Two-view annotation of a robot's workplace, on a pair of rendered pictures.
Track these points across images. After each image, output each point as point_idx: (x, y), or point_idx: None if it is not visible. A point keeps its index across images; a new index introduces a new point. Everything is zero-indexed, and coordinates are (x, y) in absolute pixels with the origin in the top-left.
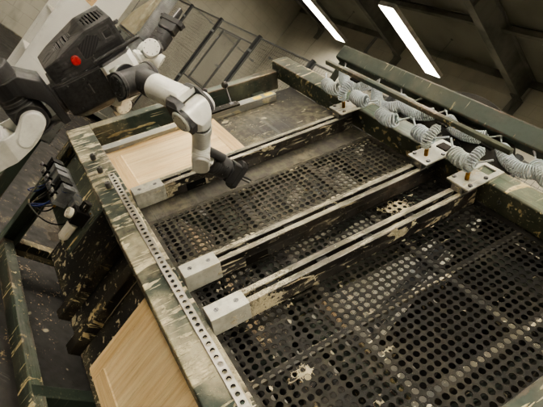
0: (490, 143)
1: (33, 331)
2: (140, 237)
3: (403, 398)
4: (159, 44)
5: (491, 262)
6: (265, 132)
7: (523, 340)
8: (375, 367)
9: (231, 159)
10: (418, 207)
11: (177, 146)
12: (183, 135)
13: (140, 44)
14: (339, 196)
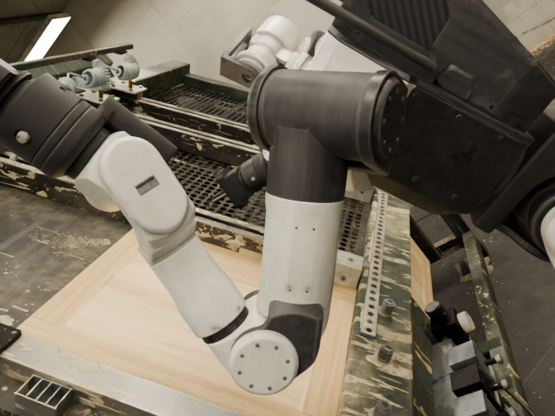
0: (123, 48)
1: None
2: (386, 228)
3: None
4: (250, 35)
5: (192, 108)
6: (36, 243)
7: (243, 106)
8: None
9: (234, 170)
10: (178, 110)
11: (183, 328)
12: (128, 347)
13: (144, 141)
14: (198, 135)
